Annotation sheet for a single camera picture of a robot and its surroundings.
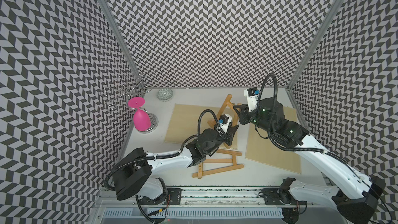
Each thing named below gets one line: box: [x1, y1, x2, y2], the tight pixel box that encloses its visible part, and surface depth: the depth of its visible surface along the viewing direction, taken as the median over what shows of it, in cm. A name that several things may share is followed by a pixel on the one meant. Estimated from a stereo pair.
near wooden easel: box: [192, 148, 245, 179], surface depth 81 cm
